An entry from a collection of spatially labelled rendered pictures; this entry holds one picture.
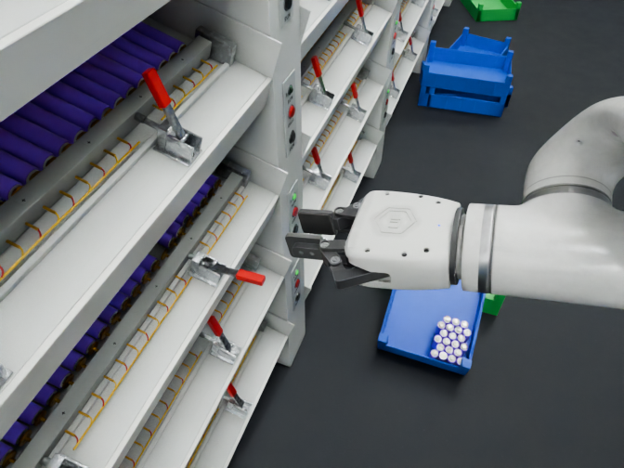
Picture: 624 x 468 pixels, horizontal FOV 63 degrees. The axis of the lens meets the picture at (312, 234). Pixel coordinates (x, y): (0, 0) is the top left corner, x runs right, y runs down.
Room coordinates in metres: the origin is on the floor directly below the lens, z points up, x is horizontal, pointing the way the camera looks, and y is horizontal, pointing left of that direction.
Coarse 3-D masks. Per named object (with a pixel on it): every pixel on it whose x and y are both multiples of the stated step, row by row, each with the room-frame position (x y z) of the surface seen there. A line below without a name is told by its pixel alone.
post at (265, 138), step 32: (224, 0) 0.60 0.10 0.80; (256, 0) 0.58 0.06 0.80; (288, 32) 0.63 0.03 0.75; (288, 64) 0.62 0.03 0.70; (256, 128) 0.59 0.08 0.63; (288, 160) 0.61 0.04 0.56; (288, 192) 0.61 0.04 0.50; (288, 224) 0.60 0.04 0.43; (288, 256) 0.59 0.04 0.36; (288, 288) 0.59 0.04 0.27; (288, 320) 0.58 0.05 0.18; (288, 352) 0.58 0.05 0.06
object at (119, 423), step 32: (224, 160) 0.59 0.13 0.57; (256, 160) 0.59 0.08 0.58; (256, 192) 0.57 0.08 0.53; (224, 224) 0.50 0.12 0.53; (256, 224) 0.51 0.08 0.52; (160, 256) 0.43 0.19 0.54; (224, 256) 0.45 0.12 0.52; (192, 288) 0.39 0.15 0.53; (224, 288) 0.41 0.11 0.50; (160, 320) 0.34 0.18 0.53; (192, 320) 0.35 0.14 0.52; (96, 352) 0.29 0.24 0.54; (160, 352) 0.30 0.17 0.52; (128, 384) 0.26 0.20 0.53; (160, 384) 0.27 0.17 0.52; (128, 416) 0.23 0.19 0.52; (64, 448) 0.19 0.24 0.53; (96, 448) 0.19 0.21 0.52; (128, 448) 0.21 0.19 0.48
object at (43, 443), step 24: (216, 192) 0.53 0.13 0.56; (216, 216) 0.50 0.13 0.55; (192, 240) 0.44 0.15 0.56; (216, 240) 0.46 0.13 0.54; (168, 264) 0.40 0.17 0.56; (168, 288) 0.38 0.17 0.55; (144, 312) 0.33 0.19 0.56; (168, 312) 0.35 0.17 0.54; (120, 336) 0.30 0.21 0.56; (96, 360) 0.27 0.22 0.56; (120, 360) 0.28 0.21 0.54; (72, 384) 0.24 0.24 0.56; (96, 384) 0.25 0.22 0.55; (72, 408) 0.22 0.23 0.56; (48, 432) 0.20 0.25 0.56; (24, 456) 0.17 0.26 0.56
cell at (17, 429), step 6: (12, 426) 0.20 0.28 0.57; (18, 426) 0.20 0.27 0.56; (24, 426) 0.20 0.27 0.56; (6, 432) 0.19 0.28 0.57; (12, 432) 0.19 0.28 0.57; (18, 432) 0.19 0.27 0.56; (24, 432) 0.20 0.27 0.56; (6, 438) 0.19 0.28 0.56; (12, 438) 0.19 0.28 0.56; (18, 438) 0.19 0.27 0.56; (18, 444) 0.19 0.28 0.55
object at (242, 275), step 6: (216, 270) 0.41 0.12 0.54; (222, 270) 0.41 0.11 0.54; (228, 270) 0.41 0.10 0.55; (234, 270) 0.40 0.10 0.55; (240, 270) 0.40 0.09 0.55; (246, 270) 0.40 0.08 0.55; (234, 276) 0.40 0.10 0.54; (240, 276) 0.39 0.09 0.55; (246, 276) 0.39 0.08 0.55; (252, 276) 0.39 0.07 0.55; (258, 276) 0.39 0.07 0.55; (264, 276) 0.39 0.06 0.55; (252, 282) 0.39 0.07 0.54; (258, 282) 0.38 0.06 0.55
